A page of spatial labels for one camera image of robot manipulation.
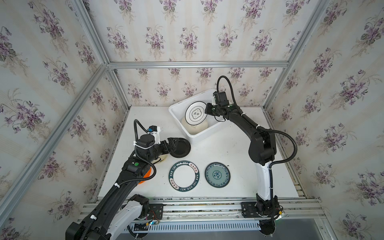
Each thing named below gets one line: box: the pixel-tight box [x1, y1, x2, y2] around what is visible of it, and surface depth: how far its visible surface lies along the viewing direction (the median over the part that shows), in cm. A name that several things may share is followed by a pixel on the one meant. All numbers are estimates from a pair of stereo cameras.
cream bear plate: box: [181, 116, 209, 135], surface depth 102 cm
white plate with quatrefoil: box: [185, 101, 208, 126], surface depth 102 cm
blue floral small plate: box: [204, 162, 231, 189], surface depth 87 cm
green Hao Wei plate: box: [168, 160, 200, 193], surface depth 86 cm
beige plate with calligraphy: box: [151, 153, 169, 165], surface depth 70 cm
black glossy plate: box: [169, 137, 191, 159], surface depth 97 cm
